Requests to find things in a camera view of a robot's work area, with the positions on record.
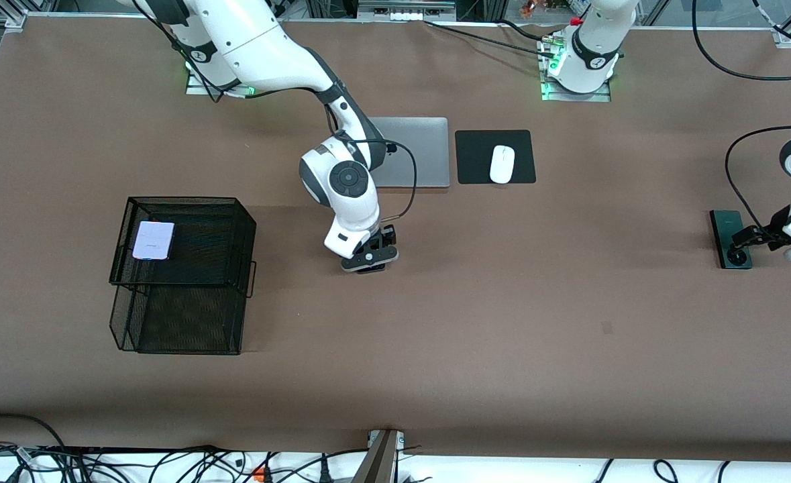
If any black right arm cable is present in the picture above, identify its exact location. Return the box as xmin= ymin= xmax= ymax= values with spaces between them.
xmin=130 ymin=0 xmax=418 ymax=223

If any silver closed laptop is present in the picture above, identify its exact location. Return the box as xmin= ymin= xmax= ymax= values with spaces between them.
xmin=367 ymin=117 xmax=451 ymax=189

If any black cable on table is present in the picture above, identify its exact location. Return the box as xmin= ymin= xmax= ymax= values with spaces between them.
xmin=423 ymin=19 xmax=557 ymax=60

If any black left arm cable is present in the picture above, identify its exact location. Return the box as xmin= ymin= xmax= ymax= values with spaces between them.
xmin=692 ymin=0 xmax=791 ymax=232

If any black looping floor cable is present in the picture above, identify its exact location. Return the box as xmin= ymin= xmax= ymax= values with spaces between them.
xmin=0 ymin=413 xmax=68 ymax=464

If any green round-camera phone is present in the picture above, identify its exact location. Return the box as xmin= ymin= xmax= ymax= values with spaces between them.
xmin=709 ymin=210 xmax=753 ymax=270

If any black mesh two-tier tray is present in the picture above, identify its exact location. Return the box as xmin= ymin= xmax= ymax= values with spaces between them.
xmin=109 ymin=196 xmax=258 ymax=356

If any white computer mouse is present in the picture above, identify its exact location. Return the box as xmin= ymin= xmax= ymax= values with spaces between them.
xmin=489 ymin=145 xmax=516 ymax=184

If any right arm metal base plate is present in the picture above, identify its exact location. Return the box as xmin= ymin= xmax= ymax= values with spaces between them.
xmin=186 ymin=67 xmax=256 ymax=98

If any aluminium profile post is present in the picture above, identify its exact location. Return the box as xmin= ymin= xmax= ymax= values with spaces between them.
xmin=354 ymin=429 xmax=406 ymax=483

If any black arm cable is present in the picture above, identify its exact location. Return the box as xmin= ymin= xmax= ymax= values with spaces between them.
xmin=692 ymin=0 xmax=791 ymax=232
xmin=130 ymin=0 xmax=418 ymax=223

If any white flip phone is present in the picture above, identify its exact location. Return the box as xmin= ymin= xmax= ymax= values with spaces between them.
xmin=131 ymin=221 xmax=176 ymax=262

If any black mouse pad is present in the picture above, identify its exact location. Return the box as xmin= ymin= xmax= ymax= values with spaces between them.
xmin=455 ymin=129 xmax=537 ymax=185

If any white power strip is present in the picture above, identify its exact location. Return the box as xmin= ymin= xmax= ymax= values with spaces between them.
xmin=358 ymin=7 xmax=457 ymax=22

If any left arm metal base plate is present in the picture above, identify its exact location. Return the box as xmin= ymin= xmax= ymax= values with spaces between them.
xmin=541 ymin=75 xmax=612 ymax=103

